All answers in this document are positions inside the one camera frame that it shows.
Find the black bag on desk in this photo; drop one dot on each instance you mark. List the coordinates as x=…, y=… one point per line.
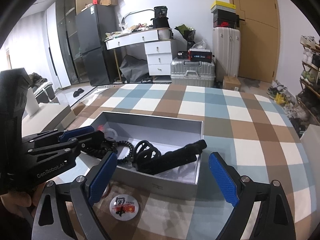
x=160, y=19

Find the red white round badge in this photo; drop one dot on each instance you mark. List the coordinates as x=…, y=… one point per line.
x=124, y=207

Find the grey cardboard box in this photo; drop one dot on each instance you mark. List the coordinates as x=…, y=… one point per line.
x=166, y=134

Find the small cardboard box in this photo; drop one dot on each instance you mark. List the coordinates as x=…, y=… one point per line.
x=231, y=83

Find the white upright suitcase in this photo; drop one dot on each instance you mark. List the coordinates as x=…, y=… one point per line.
x=226, y=51

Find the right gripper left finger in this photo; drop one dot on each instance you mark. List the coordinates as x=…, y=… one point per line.
x=52, y=220

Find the white desk with drawers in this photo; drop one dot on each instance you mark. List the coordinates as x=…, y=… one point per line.
x=159, y=45

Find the wooden door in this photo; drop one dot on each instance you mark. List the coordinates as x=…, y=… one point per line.
x=259, y=27

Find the dark grey refrigerator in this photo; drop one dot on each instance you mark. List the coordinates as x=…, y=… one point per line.
x=92, y=25

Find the black red box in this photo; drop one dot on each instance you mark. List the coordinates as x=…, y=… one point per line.
x=200, y=55

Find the black fabric hair accessory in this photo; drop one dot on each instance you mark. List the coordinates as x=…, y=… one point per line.
x=172, y=159

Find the stacked shoe boxes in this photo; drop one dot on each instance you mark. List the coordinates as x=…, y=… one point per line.
x=224, y=15

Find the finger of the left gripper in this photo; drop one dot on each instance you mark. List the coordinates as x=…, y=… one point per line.
x=87, y=139
x=70, y=134

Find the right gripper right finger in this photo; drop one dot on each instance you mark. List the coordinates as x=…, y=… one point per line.
x=274, y=219

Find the small black hair claw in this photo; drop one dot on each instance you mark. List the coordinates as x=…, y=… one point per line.
x=144, y=151

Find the shoe rack with shoes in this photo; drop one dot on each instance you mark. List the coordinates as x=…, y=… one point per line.
x=309, y=78

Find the silver lying suitcase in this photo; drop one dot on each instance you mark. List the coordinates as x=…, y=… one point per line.
x=185, y=72

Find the glass door wardrobe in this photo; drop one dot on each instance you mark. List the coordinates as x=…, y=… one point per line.
x=64, y=42

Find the green flower bouquet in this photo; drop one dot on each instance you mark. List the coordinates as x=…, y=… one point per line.
x=188, y=33

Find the person's left hand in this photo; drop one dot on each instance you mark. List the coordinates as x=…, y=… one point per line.
x=12, y=201

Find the checkered bed blanket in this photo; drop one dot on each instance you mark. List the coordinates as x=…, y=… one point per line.
x=250, y=132

